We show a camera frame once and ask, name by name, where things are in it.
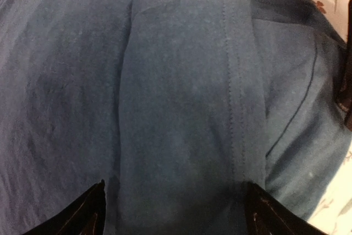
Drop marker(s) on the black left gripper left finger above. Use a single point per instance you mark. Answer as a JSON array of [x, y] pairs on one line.
[[85, 215]]

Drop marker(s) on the grey blue garment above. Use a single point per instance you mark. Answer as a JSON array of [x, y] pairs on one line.
[[174, 104]]

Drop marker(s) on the floral patterned table cloth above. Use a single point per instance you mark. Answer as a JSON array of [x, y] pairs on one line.
[[333, 213]]

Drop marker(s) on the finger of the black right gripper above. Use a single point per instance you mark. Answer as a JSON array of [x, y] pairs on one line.
[[343, 98]]

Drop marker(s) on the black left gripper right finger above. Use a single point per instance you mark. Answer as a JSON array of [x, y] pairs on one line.
[[265, 215]]

